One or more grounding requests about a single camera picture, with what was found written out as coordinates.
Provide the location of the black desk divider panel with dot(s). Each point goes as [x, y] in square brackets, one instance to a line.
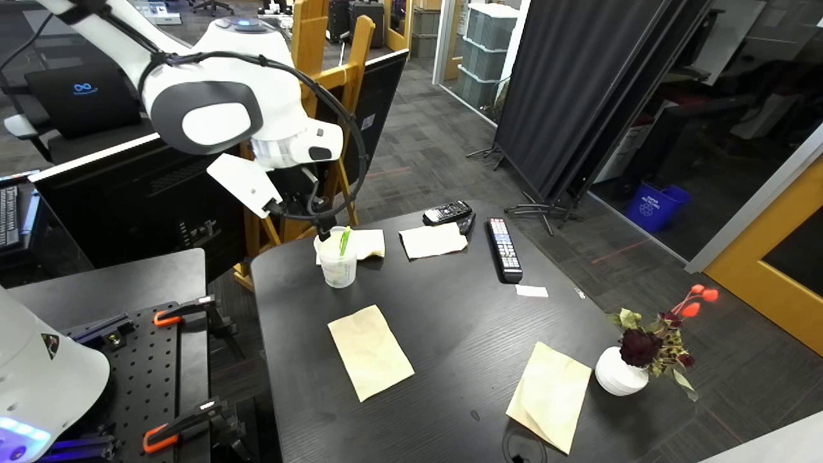
[129, 208]
[381, 103]

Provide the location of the white wrist mount plate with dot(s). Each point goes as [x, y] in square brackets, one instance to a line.
[243, 181]

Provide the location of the round white vase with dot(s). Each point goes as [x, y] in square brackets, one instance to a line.
[619, 376]

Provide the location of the black office chair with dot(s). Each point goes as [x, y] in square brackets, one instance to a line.
[79, 93]

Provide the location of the clear plastic cup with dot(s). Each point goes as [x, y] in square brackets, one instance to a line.
[337, 270]

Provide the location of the grey plastic drawer tower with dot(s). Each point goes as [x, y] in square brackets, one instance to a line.
[486, 51]

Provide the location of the blue recycling bin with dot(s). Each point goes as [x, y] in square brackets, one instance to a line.
[657, 206]

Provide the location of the wide black remote control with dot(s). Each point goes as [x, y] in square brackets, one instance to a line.
[445, 211]

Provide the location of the black perforated breadboard plate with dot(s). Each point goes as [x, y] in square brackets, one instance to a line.
[155, 376]

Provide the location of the long black remote control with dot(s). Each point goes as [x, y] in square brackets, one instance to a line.
[504, 247]

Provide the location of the black computer keyboard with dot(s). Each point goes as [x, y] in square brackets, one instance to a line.
[13, 214]

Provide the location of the beige paper napkin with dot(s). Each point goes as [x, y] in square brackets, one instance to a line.
[431, 239]
[371, 350]
[371, 246]
[551, 394]

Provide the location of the small white eraser block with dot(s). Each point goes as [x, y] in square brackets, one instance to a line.
[530, 291]

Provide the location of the dark red flower bouquet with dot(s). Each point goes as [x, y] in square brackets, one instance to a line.
[652, 342]

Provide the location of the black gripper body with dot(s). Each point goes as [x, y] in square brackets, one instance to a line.
[305, 194]

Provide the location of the black curtain on stand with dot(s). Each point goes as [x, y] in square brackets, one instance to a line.
[582, 86]

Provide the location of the green pen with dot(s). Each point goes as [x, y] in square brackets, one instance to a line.
[345, 246]

